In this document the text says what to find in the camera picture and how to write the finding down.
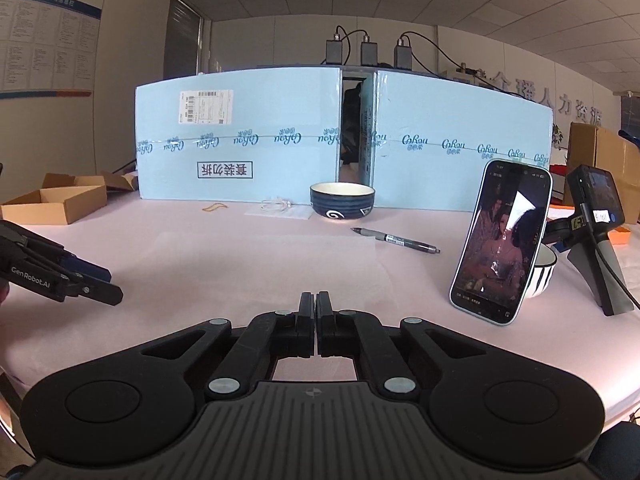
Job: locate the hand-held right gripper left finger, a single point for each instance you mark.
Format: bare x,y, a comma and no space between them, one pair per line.
306,325

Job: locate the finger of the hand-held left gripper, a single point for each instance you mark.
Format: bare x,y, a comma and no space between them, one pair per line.
100,294
90,271

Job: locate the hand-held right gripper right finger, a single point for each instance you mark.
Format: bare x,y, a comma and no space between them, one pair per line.
326,325

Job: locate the open brown cardboard box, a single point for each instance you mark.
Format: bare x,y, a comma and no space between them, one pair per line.
75,207

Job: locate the grey black pen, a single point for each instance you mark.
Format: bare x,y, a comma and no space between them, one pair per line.
395,240

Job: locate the clear plastic sleeve with paper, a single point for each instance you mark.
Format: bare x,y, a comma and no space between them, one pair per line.
295,214

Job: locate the dark blue patterned bowl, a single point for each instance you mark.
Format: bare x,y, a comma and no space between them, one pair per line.
342,205

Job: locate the tan rubber band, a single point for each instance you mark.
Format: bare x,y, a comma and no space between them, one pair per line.
221,204

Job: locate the smartphone with light blue case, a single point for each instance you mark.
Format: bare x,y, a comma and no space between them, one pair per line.
500,245

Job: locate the large light blue carton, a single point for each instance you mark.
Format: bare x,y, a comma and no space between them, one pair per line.
280,110

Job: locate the white black striped bowl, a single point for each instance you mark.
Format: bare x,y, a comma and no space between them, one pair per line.
542,270

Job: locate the light blue carton with icons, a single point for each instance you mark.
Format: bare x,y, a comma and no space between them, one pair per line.
440,110

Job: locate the black phone holder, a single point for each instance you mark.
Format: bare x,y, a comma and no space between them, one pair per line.
557,232

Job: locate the black power adapter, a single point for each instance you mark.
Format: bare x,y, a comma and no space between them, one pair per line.
334,51
403,56
368,53

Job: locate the orange flat box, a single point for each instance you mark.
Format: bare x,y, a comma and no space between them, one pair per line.
620,235

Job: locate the tall brown cardboard box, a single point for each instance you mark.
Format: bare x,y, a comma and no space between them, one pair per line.
600,145

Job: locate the wall poster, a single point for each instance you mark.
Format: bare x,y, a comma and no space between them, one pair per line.
45,40

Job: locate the black action camera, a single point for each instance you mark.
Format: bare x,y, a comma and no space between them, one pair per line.
597,195

